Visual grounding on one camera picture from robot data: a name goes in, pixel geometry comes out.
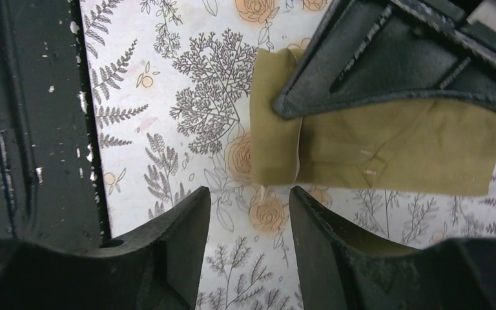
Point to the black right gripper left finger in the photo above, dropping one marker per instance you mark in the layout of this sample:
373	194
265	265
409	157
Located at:
155	266

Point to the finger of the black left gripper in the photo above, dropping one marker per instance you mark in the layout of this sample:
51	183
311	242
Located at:
366	52

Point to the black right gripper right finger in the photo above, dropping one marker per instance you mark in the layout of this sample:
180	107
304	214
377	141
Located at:
343	266

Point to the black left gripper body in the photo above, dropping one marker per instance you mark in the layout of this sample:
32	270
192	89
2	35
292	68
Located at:
470	25

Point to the olive khaki underwear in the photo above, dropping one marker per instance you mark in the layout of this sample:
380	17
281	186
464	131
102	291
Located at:
435	146

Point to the floral table cloth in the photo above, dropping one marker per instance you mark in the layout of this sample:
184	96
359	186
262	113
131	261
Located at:
171	83

